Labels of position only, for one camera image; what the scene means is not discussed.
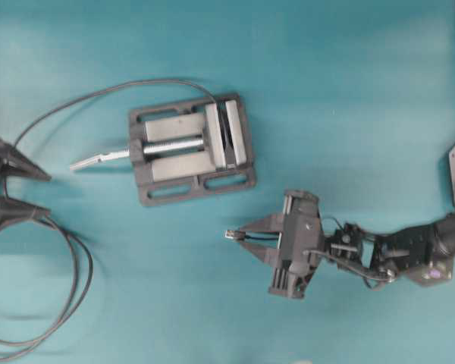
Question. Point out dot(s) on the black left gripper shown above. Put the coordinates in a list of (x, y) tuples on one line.
[(15, 163)]

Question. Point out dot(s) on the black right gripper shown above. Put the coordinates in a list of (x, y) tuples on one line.
[(296, 259)]

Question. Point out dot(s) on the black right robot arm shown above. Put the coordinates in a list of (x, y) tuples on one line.
[(423, 253)]

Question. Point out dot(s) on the black metal bench vise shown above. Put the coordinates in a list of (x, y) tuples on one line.
[(188, 149)]

